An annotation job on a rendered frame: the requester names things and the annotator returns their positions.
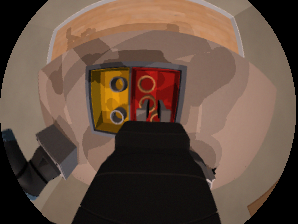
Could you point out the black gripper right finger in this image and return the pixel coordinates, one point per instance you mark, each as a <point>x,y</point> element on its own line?
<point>163,114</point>

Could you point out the grey metal ring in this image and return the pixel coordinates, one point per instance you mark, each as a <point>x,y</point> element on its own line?
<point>114,118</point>
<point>113,87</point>

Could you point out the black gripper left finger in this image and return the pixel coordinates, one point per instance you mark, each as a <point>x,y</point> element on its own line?
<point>143,112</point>

